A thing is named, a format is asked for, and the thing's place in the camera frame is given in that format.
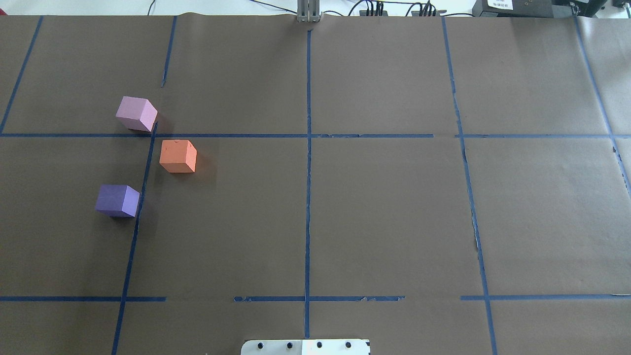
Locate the orange foam cube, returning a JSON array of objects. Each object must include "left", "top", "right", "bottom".
[{"left": 159, "top": 140, "right": 198, "bottom": 173}]

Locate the black power strip left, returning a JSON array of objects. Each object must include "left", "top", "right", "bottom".
[{"left": 359, "top": 3, "right": 388, "bottom": 17}]

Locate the black power strip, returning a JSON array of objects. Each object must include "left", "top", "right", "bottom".
[
  {"left": 359, "top": 3, "right": 388, "bottom": 17},
  {"left": 407, "top": 4, "right": 447, "bottom": 17}
]

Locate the pink foam cube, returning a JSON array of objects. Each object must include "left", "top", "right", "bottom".
[{"left": 115, "top": 96, "right": 158, "bottom": 131}]

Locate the black power strip right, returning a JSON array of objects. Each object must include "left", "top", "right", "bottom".
[{"left": 407, "top": 4, "right": 447, "bottom": 17}]

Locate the purple foam cube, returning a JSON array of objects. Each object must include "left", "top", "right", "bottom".
[{"left": 95, "top": 184, "right": 140, "bottom": 218}]

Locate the black device with label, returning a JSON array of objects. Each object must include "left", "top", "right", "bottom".
[{"left": 471, "top": 0, "right": 575, "bottom": 18}]

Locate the grey aluminium camera post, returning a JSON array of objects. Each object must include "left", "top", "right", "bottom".
[{"left": 297, "top": 0, "right": 321, "bottom": 23}]

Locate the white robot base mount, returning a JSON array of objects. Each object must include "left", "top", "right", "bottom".
[{"left": 241, "top": 339, "right": 371, "bottom": 355}]

